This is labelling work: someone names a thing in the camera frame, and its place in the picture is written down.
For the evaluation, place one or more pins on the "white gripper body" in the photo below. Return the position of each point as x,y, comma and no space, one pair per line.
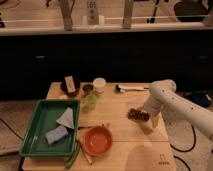
152,106

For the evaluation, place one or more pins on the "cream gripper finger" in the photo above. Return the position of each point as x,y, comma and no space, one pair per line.
155,120

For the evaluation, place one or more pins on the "dark grape bunch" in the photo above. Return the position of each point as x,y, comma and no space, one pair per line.
137,115

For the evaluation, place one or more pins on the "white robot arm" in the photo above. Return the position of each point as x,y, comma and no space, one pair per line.
164,93

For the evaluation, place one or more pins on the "red bowl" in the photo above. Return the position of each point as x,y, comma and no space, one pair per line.
97,141

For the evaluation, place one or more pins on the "dark brown bowl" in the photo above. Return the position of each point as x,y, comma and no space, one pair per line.
77,87

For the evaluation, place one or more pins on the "cream block in bowl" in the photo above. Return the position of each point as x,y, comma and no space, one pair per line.
70,84

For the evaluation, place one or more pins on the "white cup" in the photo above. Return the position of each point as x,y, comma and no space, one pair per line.
99,84

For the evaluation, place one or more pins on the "green translucent cup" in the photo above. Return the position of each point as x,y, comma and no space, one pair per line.
90,101

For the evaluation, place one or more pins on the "small dark cup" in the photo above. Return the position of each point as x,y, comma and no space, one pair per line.
87,89

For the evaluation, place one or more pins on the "yellow green stick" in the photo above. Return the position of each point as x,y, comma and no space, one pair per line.
87,157

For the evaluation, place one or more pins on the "green bean pod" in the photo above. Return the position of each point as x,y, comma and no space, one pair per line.
73,157

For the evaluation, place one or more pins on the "grey folded cloth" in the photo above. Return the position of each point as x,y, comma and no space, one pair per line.
66,119

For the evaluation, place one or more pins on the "green plastic tray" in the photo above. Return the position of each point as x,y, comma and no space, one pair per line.
42,121

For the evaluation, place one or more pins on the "white remote control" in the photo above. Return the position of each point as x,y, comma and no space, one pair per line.
92,12

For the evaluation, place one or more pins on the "white handled brush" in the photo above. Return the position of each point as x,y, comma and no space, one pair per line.
122,88

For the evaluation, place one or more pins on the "right wooden post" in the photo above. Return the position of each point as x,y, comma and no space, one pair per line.
127,16

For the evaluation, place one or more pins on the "wooden post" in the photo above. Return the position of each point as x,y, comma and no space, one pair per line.
127,16
66,14

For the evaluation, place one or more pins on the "left wooden post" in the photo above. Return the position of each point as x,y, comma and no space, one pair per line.
66,14

